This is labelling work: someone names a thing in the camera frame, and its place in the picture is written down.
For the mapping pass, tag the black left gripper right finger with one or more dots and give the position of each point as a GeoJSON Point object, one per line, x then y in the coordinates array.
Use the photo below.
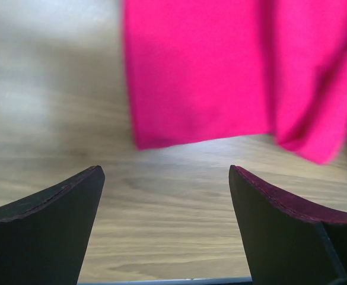
{"type": "Point", "coordinates": [287, 239]}

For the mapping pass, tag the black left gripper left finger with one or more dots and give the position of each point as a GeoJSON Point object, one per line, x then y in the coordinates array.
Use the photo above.
{"type": "Point", "coordinates": [44, 236]}

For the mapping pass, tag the pink red t shirt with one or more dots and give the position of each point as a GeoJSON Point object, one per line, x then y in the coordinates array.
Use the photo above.
{"type": "Point", "coordinates": [203, 70]}

